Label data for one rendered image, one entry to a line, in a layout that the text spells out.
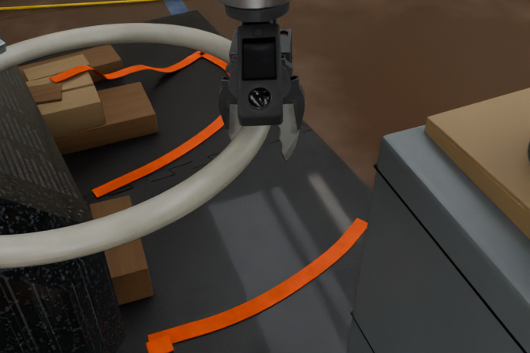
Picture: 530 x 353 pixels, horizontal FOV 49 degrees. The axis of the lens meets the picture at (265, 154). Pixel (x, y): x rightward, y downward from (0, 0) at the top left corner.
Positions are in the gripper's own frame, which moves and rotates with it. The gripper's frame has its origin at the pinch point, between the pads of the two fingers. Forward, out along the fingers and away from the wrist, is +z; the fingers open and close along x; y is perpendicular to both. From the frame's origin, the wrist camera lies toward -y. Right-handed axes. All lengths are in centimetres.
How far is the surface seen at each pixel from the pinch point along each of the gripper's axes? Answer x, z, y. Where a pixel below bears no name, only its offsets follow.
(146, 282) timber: 39, 76, 42
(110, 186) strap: 62, 80, 86
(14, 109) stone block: 55, 18, 38
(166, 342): 30, 78, 25
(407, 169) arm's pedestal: -18.5, 4.4, 2.5
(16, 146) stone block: 48, 17, 24
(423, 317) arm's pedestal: -21.5, 24.6, -6.1
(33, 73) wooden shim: 106, 67, 141
